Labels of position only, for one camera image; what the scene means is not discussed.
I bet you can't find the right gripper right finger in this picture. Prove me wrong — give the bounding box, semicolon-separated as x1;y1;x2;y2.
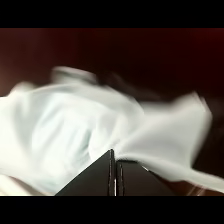
115;159;178;197

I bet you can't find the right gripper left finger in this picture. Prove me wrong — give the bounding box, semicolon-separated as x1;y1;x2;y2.
55;148;116;197

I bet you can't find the white shirt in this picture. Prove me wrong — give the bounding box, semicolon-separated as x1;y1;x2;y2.
0;65;224;197

